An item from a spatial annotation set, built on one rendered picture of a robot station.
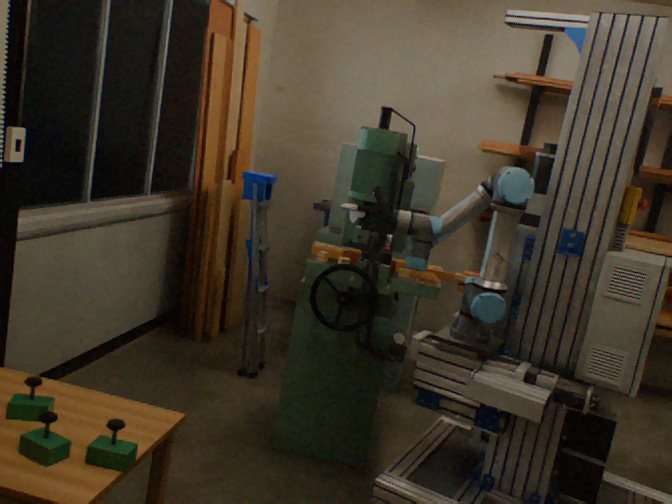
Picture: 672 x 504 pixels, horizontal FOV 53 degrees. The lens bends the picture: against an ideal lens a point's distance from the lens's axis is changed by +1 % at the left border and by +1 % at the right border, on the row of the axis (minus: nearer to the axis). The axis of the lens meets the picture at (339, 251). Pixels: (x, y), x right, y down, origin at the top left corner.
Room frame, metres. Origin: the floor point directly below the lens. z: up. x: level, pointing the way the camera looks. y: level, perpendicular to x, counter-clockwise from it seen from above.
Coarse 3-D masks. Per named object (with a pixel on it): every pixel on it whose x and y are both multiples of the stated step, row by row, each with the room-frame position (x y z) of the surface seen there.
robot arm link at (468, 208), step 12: (480, 192) 2.37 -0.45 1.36; (492, 192) 2.35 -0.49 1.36; (468, 204) 2.37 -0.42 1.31; (480, 204) 2.37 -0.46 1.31; (444, 216) 2.38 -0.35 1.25; (456, 216) 2.37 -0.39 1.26; (468, 216) 2.37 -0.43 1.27; (444, 228) 2.36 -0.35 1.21; (456, 228) 2.38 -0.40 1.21; (408, 240) 2.40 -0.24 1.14
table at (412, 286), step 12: (312, 264) 2.87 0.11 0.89; (324, 264) 2.87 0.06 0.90; (336, 276) 2.86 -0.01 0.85; (348, 276) 2.86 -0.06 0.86; (396, 276) 2.87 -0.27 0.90; (384, 288) 2.75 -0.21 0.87; (396, 288) 2.84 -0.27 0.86; (408, 288) 2.83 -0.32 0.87; (420, 288) 2.83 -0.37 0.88; (432, 288) 2.82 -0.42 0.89
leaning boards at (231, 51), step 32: (224, 32) 4.42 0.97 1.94; (256, 32) 4.85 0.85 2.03; (224, 64) 4.40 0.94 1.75; (256, 64) 4.91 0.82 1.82; (224, 96) 4.44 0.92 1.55; (224, 128) 4.49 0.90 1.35; (224, 160) 4.49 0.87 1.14; (192, 192) 4.10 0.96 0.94; (224, 192) 4.17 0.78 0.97; (192, 224) 4.11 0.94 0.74; (224, 224) 4.21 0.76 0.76; (192, 256) 4.15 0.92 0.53; (224, 256) 4.25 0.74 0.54; (192, 288) 4.13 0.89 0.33; (224, 288) 4.40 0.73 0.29; (192, 320) 4.15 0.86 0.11; (224, 320) 4.57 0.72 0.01
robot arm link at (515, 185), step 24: (504, 168) 2.31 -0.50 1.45; (504, 192) 2.20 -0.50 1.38; (528, 192) 2.20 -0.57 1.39; (504, 216) 2.23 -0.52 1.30; (504, 240) 2.23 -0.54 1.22; (504, 264) 2.23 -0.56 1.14; (480, 288) 2.23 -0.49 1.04; (504, 288) 2.23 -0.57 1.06; (480, 312) 2.21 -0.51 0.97; (504, 312) 2.21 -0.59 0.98
